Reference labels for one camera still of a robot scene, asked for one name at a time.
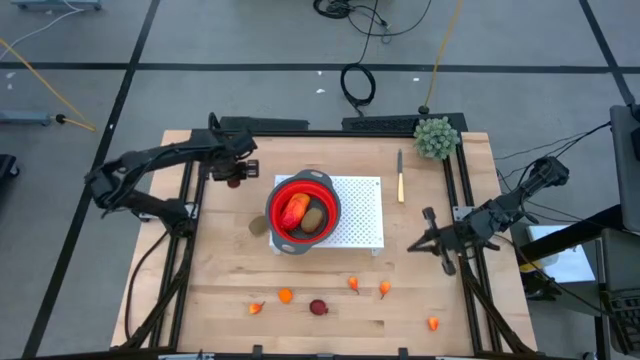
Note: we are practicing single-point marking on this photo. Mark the red collapsible colander grey rim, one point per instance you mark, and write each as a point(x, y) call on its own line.
point(330, 197)

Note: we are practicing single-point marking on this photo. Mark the black aluminium table frame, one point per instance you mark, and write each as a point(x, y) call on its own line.
point(325, 133)

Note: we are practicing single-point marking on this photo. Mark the small dark red plum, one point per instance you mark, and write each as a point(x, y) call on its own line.
point(233, 183)

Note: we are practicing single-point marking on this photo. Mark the long grey floor base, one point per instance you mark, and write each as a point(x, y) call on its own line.
point(55, 5)

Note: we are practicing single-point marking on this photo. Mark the orange mandarin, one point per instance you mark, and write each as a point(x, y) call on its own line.
point(285, 295)

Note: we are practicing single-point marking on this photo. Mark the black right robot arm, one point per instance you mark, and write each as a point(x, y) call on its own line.
point(510, 202)

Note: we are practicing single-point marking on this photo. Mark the brown kiwi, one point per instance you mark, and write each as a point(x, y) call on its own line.
point(258, 225)

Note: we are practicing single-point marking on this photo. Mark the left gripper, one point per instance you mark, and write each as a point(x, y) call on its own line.
point(227, 167)

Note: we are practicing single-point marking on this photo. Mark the small orange-red fruit with stem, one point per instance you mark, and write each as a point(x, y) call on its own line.
point(384, 287)
point(433, 324)
point(353, 283)
point(255, 309)

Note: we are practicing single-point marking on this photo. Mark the green potted plant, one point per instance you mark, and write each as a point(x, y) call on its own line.
point(436, 138)

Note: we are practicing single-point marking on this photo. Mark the brown potato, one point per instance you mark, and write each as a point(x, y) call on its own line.
point(312, 220)

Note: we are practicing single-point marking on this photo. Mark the long black ribbed power strip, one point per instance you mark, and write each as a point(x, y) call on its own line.
point(385, 123)

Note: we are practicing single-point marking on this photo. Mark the grey side desk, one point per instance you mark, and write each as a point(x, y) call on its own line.
point(625, 165)

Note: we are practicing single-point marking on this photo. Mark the white box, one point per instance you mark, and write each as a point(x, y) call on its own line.
point(565, 260)

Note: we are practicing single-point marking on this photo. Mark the short grey floor base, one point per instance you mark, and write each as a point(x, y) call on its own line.
point(25, 118)

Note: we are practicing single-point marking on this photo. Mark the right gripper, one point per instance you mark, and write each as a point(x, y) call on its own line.
point(452, 237)

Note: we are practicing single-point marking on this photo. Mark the white perforated metal shelf riser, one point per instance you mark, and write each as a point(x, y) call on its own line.
point(360, 210)

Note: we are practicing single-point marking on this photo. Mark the red-orange mango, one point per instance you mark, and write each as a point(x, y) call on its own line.
point(295, 211)

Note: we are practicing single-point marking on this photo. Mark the dark red pomegranate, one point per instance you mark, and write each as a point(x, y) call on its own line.
point(318, 307)

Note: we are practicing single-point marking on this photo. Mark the black keyboard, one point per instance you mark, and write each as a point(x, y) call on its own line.
point(625, 320)

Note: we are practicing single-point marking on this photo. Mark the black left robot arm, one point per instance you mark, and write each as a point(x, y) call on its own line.
point(150, 206)

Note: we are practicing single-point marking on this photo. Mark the black caster foot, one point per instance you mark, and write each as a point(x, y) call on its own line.
point(6, 167)

